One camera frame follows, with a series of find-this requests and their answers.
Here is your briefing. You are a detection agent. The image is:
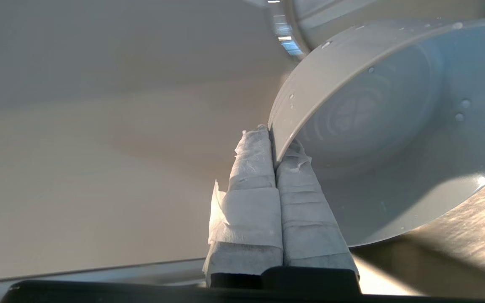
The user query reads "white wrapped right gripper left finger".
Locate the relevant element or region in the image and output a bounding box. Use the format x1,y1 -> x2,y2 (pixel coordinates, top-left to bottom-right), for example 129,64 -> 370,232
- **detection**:
203,124 -> 284,287

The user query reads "white bowl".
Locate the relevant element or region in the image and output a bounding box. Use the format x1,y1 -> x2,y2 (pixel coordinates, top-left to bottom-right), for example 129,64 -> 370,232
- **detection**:
268,19 -> 485,247

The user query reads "chrome gooseneck faucet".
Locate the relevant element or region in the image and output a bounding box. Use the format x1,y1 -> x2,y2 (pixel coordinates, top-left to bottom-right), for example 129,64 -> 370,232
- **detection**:
264,0 -> 485,57

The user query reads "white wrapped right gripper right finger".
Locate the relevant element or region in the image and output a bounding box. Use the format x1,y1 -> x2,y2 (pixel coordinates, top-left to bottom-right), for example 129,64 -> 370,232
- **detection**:
274,139 -> 360,279

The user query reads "stainless steel sink basin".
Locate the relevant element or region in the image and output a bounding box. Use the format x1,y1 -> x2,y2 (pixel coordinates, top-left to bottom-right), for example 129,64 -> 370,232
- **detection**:
350,164 -> 485,300

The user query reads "white tall cabinet side panel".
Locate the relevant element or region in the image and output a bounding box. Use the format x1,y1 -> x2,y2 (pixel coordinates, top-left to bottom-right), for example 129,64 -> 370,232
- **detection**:
0,0 -> 296,283

